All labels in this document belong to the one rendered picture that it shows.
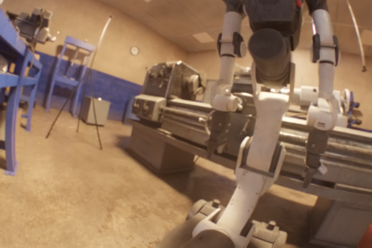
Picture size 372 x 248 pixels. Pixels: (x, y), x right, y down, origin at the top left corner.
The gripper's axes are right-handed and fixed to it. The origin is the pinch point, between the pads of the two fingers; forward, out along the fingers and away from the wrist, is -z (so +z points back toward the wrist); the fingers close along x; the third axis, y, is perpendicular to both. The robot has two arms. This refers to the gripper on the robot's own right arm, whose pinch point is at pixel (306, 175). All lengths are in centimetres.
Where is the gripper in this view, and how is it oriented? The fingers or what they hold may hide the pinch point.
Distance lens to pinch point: 71.3
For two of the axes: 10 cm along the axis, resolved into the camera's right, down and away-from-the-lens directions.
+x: 6.3, -0.2, 7.8
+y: -7.7, -1.6, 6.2
